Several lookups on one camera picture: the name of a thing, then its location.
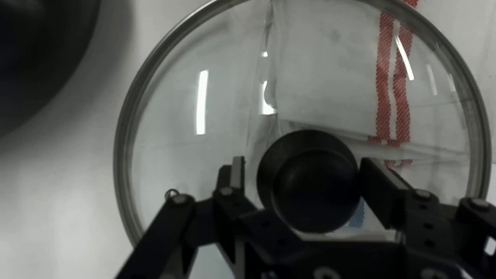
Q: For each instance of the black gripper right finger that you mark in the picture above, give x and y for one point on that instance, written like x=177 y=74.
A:
x=393 y=201

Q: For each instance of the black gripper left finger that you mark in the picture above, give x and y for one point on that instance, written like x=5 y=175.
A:
x=227 y=206

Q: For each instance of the glass lid with black knob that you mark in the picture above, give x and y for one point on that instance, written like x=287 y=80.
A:
x=310 y=180

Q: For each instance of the white towel with red stripes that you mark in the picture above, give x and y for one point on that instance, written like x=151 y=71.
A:
x=331 y=77

